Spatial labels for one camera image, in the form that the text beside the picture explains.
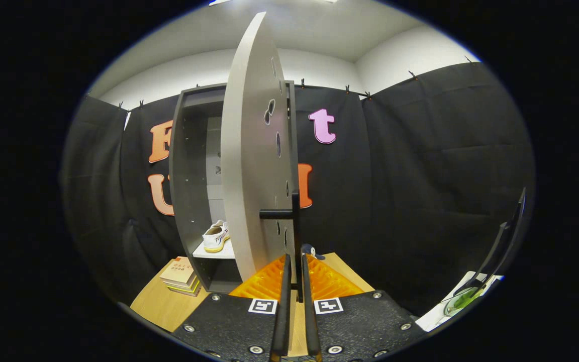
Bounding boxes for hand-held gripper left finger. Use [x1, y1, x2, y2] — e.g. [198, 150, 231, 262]
[171, 254, 293, 362]

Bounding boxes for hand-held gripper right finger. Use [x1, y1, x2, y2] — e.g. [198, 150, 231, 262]
[301, 253, 426, 362]

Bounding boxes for black door handle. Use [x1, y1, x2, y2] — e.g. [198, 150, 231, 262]
[259, 190, 304, 302]

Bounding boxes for beige cabinet door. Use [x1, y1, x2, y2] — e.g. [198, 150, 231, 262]
[220, 11, 295, 285]

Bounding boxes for penguin plush toy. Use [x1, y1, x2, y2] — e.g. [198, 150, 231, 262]
[301, 244, 326, 261]

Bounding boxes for yellow-edged book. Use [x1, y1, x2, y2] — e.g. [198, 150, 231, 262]
[164, 279, 201, 297]

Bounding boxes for white canvas shoe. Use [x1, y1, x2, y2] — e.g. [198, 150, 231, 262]
[202, 220, 231, 253]

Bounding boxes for beige orange book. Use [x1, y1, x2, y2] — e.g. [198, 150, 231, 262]
[160, 256, 197, 288]

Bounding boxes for white sheet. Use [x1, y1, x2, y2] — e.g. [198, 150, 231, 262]
[415, 271, 504, 332]

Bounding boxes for green object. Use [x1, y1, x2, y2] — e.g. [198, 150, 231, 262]
[443, 287, 484, 316]

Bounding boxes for grey cabinet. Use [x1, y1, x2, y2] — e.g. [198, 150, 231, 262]
[169, 80, 300, 294]

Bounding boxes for black backdrop cloth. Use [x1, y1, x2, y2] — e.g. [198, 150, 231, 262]
[61, 61, 536, 327]

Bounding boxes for black curved bars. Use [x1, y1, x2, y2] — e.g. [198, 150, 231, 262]
[453, 188, 527, 297]

